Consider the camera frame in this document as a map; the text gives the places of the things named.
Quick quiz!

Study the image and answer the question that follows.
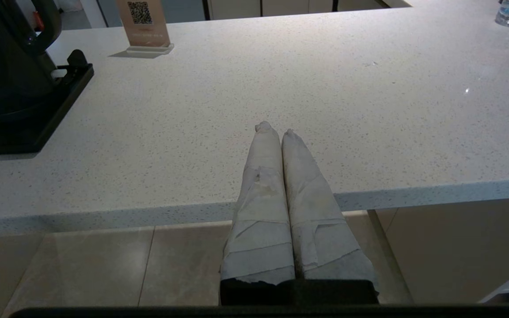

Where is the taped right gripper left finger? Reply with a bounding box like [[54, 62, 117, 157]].
[[220, 121, 296, 305]]

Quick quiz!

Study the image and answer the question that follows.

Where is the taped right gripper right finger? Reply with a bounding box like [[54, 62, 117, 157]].
[[282, 129, 380, 305]]

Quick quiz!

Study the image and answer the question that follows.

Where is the black electric kettle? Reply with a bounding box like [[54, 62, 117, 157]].
[[0, 0, 63, 123]]

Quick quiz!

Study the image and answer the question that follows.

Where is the acrylic WiFi QR sign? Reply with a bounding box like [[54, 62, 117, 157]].
[[117, 0, 175, 55]]

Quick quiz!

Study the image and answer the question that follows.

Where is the black rectangular serving tray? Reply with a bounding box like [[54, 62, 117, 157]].
[[0, 49, 95, 156]]

